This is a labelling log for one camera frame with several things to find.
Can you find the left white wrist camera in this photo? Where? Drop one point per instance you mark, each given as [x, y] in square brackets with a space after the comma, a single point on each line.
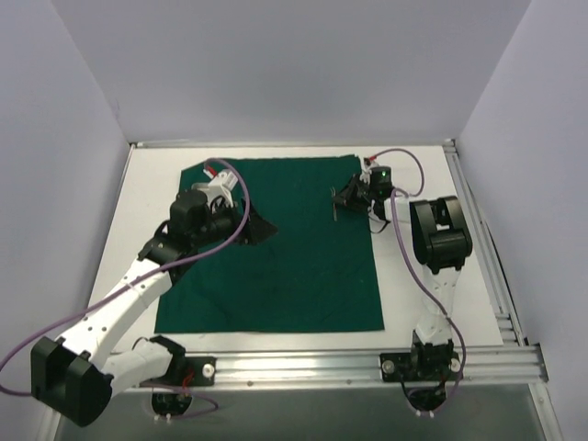
[221, 185]

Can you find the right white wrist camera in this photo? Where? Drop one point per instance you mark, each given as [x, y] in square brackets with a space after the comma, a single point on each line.
[366, 166]

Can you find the metal instrument tray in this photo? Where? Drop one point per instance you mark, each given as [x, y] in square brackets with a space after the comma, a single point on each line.
[200, 186]

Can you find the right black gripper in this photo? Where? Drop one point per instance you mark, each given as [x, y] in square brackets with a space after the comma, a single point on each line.
[354, 192]

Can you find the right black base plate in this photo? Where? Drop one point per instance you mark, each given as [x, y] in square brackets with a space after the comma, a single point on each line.
[407, 367]

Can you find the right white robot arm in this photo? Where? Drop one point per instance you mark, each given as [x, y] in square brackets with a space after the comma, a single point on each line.
[441, 244]

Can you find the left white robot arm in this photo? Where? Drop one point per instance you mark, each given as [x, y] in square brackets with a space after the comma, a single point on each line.
[77, 374]

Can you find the aluminium rail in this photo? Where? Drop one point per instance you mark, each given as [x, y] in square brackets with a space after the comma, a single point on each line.
[496, 280]
[494, 365]

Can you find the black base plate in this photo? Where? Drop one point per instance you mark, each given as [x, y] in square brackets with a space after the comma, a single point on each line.
[197, 369]
[407, 367]

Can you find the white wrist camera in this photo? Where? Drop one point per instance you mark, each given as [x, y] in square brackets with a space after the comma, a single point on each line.
[221, 185]
[366, 166]

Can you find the aluminium right side rail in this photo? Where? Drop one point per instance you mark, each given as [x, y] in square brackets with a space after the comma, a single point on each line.
[496, 280]

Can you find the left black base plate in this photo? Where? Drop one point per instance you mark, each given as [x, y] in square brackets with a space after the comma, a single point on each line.
[197, 369]

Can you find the dark green surgical cloth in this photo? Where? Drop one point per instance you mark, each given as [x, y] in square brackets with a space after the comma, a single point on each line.
[317, 274]

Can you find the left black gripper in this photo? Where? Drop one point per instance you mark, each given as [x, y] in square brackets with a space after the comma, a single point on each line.
[244, 220]

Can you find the aluminium front rail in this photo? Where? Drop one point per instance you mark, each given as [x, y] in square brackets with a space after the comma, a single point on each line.
[494, 365]

